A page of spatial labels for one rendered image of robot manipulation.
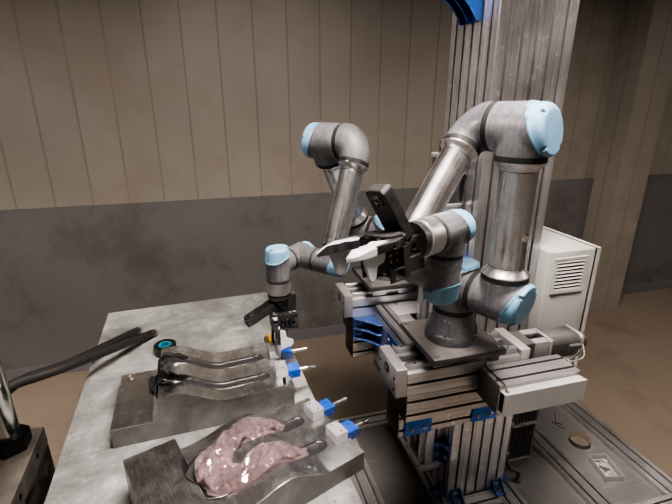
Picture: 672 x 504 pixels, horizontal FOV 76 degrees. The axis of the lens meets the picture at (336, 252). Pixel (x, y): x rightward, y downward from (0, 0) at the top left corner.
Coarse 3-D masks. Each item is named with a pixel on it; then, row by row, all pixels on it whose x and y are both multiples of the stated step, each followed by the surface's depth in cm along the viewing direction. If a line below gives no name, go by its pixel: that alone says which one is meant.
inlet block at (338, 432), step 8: (328, 424) 114; (336, 424) 114; (344, 424) 116; (352, 424) 116; (360, 424) 117; (328, 432) 113; (336, 432) 111; (344, 432) 111; (352, 432) 113; (336, 440) 110; (344, 440) 112
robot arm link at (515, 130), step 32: (480, 128) 100; (512, 128) 94; (544, 128) 90; (512, 160) 96; (544, 160) 96; (512, 192) 99; (512, 224) 101; (512, 256) 103; (480, 288) 110; (512, 288) 104; (512, 320) 105
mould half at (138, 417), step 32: (192, 352) 140; (224, 352) 146; (256, 352) 145; (128, 384) 133; (256, 384) 129; (288, 384) 129; (128, 416) 120; (160, 416) 118; (192, 416) 121; (224, 416) 125
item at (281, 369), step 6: (282, 360) 136; (276, 366) 133; (282, 366) 133; (288, 366) 135; (294, 366) 135; (306, 366) 136; (312, 366) 137; (276, 372) 131; (282, 372) 131; (288, 372) 133; (294, 372) 133; (300, 372) 134; (276, 378) 132
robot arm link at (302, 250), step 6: (294, 246) 139; (300, 246) 139; (306, 246) 139; (312, 246) 143; (294, 252) 136; (300, 252) 137; (306, 252) 136; (300, 258) 137; (306, 258) 136; (300, 264) 138; (306, 264) 136
